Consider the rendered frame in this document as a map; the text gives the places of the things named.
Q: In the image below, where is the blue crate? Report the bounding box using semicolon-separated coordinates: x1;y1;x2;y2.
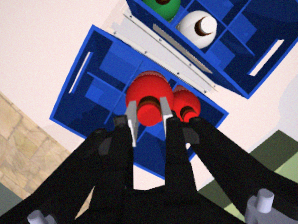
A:
126;0;298;99
49;24;229;180

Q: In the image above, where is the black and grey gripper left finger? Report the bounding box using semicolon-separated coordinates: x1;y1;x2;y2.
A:
0;100;139;224

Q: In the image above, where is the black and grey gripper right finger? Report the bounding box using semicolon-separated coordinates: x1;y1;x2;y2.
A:
160;97;298;224

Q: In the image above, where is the white bottle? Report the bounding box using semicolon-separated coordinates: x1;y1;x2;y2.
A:
175;11;217;49

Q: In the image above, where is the green bottle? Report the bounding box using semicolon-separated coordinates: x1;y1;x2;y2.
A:
142;0;181;23

